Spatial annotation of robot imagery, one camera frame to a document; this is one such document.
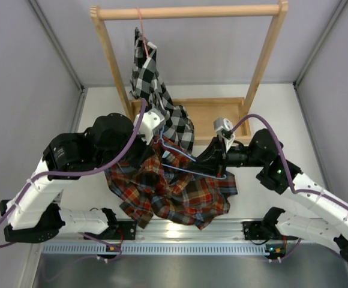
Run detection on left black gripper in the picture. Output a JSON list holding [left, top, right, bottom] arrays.
[[96, 125, 156, 171]]

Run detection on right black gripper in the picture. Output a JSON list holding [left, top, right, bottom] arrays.
[[187, 135, 266, 179]]

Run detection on blue wire hanger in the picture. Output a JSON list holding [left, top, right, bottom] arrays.
[[154, 125, 227, 180]]

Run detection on red brown plaid shirt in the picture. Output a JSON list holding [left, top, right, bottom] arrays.
[[105, 137, 238, 230]]

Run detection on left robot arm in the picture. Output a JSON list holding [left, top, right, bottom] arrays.
[[0, 109, 165, 243]]

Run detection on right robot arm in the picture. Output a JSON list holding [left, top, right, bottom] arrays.
[[190, 128, 348, 263]]

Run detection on black white checkered shirt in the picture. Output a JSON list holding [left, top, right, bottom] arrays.
[[130, 28, 194, 152]]

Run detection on wooden clothes rack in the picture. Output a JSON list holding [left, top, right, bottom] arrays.
[[90, 1, 289, 145]]

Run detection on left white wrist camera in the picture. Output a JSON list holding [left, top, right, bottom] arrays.
[[137, 108, 166, 145]]

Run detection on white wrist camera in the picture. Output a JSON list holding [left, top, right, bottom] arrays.
[[137, 108, 166, 145], [213, 117, 236, 152]]

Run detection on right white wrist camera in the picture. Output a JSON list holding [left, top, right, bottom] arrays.
[[213, 117, 236, 152]]

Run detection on aluminium mounting rail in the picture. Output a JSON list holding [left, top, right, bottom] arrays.
[[118, 219, 283, 243]]

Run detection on left aluminium frame post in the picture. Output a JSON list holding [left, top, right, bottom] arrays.
[[26, 0, 85, 131]]

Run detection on aluminium frame post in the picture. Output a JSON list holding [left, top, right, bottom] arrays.
[[26, 0, 85, 131], [293, 0, 348, 90]]

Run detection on slotted grey cable duct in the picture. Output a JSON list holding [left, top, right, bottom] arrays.
[[42, 241, 283, 256]]

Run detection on right aluminium frame post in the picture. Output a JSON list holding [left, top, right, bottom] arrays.
[[293, 0, 348, 90]]

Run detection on pink wire hanger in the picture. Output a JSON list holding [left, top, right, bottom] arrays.
[[136, 7, 149, 58]]

